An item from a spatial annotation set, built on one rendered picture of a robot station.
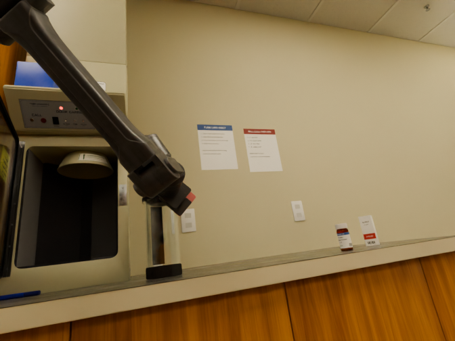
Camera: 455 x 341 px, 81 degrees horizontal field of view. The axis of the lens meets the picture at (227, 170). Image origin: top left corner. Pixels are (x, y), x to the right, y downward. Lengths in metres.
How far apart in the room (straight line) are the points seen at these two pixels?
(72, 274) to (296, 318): 0.61
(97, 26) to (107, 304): 1.01
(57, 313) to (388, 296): 0.77
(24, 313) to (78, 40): 0.92
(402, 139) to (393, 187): 0.43
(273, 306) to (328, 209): 1.09
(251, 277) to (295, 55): 1.78
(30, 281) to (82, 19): 0.93
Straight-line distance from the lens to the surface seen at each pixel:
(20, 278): 0.94
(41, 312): 0.61
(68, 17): 1.30
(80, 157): 0.99
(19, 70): 1.03
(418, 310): 0.96
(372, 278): 0.86
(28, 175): 1.01
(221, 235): 1.38
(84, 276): 0.90
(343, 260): 0.76
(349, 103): 2.18
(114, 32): 1.25
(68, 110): 0.97
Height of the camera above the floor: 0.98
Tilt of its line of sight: 17 degrees up
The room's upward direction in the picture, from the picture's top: 8 degrees counter-clockwise
